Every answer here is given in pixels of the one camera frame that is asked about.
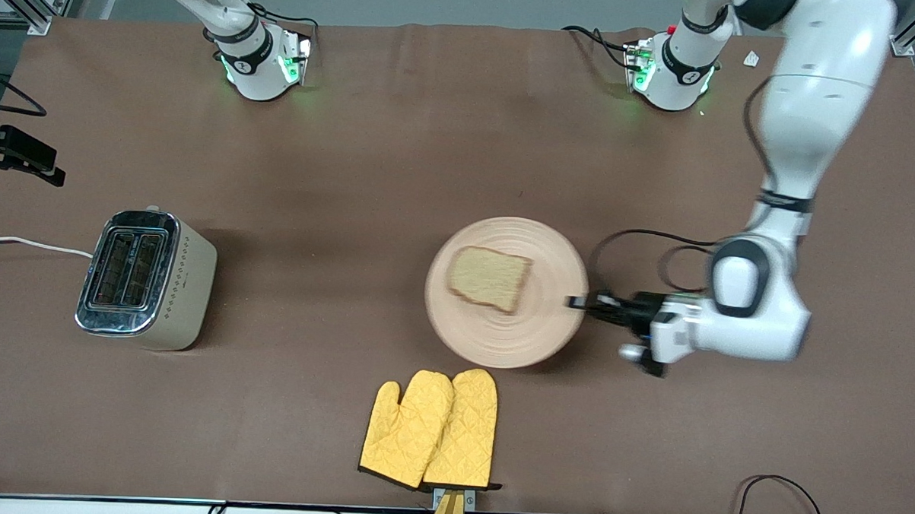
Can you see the beige chrome two-slot toaster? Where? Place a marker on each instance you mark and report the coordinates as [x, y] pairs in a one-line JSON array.
[[152, 284]]

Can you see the wooden stick with metal bracket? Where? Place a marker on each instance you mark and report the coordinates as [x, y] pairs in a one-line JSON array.
[[448, 511]]

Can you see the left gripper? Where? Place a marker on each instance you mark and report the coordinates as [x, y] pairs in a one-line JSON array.
[[632, 309]]

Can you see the round beige ridged plate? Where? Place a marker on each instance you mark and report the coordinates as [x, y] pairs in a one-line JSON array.
[[500, 334]]

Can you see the small white paper scrap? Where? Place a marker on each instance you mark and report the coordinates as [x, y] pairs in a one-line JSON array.
[[751, 59]]

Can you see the slice of toast bread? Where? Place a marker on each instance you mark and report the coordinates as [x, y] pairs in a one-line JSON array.
[[491, 277]]

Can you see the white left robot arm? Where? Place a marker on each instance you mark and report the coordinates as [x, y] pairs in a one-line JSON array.
[[813, 110]]

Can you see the yellow quilted oven mitt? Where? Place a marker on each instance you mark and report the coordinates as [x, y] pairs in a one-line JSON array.
[[402, 430], [463, 432]]

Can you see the black camera on clamp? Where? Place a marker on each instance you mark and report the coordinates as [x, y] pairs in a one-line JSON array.
[[20, 154]]

